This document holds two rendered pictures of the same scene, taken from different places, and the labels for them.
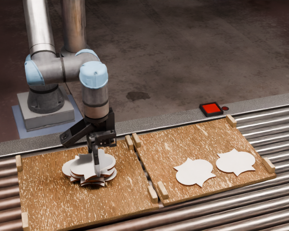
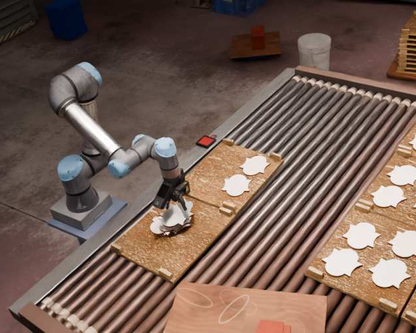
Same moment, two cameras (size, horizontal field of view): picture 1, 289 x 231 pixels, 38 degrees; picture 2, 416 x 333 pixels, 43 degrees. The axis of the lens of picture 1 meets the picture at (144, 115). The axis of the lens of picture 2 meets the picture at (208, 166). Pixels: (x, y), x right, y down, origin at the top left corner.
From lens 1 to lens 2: 1.07 m
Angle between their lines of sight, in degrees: 23
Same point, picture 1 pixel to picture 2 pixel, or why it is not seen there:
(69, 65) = (140, 150)
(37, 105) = (81, 205)
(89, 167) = (177, 217)
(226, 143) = (238, 158)
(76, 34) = not seen: hidden behind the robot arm
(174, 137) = (202, 172)
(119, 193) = (203, 224)
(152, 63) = (67, 139)
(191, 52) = not seen: hidden behind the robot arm
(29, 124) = (84, 224)
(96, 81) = (172, 150)
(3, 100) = not seen: outside the picture
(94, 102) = (173, 165)
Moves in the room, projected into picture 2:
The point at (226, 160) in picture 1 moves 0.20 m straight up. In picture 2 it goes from (249, 167) to (245, 131)
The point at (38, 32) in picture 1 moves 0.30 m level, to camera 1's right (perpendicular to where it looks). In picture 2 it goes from (104, 139) to (172, 107)
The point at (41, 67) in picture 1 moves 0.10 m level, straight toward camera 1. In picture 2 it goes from (125, 160) to (144, 169)
